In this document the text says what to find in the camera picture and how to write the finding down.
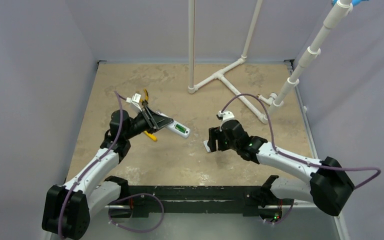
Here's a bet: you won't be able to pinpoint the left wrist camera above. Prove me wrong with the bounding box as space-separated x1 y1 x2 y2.
125 93 142 113

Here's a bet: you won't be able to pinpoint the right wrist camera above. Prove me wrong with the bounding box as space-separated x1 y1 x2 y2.
216 110 236 128

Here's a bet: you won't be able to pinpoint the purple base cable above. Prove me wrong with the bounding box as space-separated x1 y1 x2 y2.
107 193 165 234

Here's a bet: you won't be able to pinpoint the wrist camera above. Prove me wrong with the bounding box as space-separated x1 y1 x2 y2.
125 93 142 113
216 110 236 128

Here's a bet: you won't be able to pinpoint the yellow handled pliers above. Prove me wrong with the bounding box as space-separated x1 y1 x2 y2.
143 88 149 102

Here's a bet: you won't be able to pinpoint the aluminium frame rail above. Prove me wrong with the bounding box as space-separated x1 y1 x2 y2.
284 59 350 240

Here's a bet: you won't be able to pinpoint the white battery cover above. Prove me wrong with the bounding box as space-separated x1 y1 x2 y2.
203 140 212 153

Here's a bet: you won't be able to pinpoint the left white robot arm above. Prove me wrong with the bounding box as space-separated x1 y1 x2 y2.
41 105 174 240

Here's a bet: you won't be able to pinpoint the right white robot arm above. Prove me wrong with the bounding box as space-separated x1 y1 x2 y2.
205 119 355 217

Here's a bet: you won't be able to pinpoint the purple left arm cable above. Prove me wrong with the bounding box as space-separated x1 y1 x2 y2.
57 90 128 239

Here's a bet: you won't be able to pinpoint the green battery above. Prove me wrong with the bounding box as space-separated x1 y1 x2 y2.
175 124 185 132

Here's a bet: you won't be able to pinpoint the white pipe fitting brass end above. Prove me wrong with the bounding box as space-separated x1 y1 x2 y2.
256 92 278 105

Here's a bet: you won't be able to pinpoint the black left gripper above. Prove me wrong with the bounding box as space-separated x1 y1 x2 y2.
123 106 173 141

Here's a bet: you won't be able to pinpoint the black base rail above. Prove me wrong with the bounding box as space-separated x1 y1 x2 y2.
105 185 294 220

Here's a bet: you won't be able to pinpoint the white remote control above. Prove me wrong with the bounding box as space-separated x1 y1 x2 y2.
164 119 191 139

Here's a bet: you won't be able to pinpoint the white PVC pipe frame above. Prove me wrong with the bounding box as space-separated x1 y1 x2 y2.
187 0 355 125

